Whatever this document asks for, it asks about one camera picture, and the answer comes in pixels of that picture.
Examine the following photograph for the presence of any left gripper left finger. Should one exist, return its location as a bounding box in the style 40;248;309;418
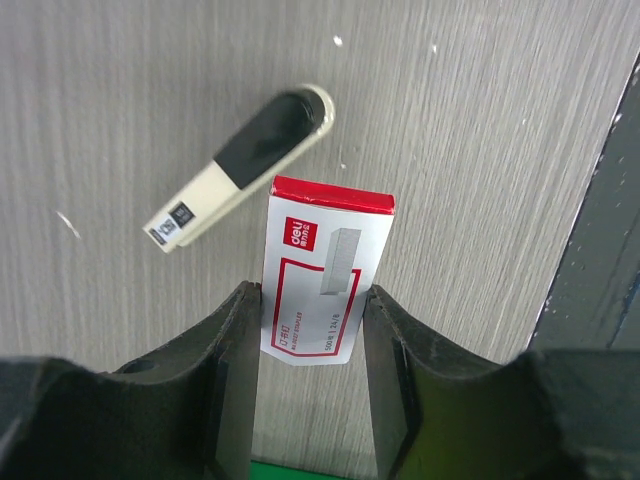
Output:
1;282;260;479

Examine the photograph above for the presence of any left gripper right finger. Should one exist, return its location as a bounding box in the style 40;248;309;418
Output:
363;286;639;479

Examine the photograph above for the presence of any red white staple box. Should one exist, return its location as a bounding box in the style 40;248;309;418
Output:
261;176;395;366

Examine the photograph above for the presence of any green plastic tray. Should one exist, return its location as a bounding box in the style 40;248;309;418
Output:
249;462;324;480

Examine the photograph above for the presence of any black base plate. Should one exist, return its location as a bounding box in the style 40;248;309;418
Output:
529;68;639;350

